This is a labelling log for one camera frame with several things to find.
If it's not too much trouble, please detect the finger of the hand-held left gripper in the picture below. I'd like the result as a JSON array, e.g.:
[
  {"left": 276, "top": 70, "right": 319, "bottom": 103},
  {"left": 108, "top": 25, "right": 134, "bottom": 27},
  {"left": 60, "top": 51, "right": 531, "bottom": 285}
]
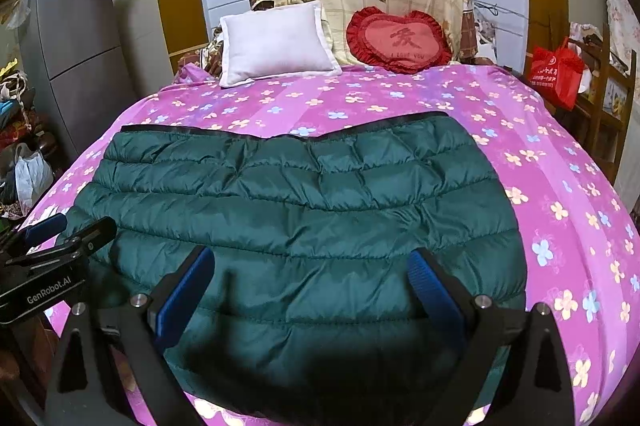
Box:
[
  {"left": 4, "top": 216, "right": 117, "bottom": 269},
  {"left": 14, "top": 212, "right": 69, "bottom": 248}
]

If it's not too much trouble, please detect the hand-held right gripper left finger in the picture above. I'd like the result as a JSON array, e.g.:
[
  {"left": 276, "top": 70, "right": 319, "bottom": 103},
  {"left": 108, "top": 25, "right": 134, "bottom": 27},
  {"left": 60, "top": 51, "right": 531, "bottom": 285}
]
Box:
[{"left": 45, "top": 245, "right": 217, "bottom": 426}]

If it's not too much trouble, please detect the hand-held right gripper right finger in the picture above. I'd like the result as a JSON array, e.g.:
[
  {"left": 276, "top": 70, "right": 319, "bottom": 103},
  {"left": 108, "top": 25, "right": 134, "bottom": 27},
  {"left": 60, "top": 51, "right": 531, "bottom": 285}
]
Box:
[{"left": 407, "top": 247, "right": 576, "bottom": 426}]

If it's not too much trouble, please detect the dark green quilted jacket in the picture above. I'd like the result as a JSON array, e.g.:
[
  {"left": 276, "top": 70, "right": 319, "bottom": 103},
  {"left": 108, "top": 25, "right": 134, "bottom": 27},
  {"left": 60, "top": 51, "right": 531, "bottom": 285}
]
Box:
[{"left": 62, "top": 111, "right": 529, "bottom": 413}]

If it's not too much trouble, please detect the pile of mixed clothes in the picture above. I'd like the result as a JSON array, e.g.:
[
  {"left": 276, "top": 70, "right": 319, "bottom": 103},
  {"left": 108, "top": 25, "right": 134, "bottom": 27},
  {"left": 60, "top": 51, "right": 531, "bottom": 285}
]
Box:
[{"left": 0, "top": 61, "right": 37, "bottom": 134}]

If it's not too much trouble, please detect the white plastic bag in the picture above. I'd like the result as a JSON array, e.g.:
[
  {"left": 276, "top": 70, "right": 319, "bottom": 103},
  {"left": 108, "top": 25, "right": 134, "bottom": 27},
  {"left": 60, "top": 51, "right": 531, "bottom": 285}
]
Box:
[{"left": 14, "top": 143, "right": 55, "bottom": 218}]

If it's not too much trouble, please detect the pink floral bed sheet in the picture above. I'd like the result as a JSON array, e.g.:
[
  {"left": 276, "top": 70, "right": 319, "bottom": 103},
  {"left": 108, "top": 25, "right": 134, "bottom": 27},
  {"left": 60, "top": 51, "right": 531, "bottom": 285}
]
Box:
[{"left": 15, "top": 61, "right": 640, "bottom": 426}]

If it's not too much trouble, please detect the grey refrigerator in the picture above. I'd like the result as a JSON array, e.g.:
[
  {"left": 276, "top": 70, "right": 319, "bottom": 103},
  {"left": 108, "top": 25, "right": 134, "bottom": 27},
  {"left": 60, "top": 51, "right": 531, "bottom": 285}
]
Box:
[{"left": 17, "top": 0, "right": 167, "bottom": 159}]

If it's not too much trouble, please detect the red shopping bag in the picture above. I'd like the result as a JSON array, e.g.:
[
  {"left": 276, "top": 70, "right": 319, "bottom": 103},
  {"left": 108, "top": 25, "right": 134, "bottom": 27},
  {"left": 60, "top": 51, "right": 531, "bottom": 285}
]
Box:
[{"left": 524, "top": 37, "right": 586, "bottom": 111}]

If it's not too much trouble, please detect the red heart-shaped cushion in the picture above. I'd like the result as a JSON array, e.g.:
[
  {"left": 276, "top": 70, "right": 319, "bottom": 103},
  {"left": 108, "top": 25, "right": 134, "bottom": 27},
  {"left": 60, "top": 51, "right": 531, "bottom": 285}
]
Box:
[{"left": 346, "top": 7, "right": 454, "bottom": 75}]

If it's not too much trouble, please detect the wooden shelf rack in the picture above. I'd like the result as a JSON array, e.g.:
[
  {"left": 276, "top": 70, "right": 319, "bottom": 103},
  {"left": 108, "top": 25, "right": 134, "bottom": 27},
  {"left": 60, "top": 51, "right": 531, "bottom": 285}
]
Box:
[{"left": 570, "top": 23, "right": 639, "bottom": 179}]

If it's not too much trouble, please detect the white pillow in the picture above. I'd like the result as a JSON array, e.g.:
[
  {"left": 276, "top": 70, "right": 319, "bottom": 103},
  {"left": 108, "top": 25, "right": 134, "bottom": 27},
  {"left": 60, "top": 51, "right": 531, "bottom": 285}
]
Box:
[{"left": 218, "top": 1, "right": 344, "bottom": 88}]

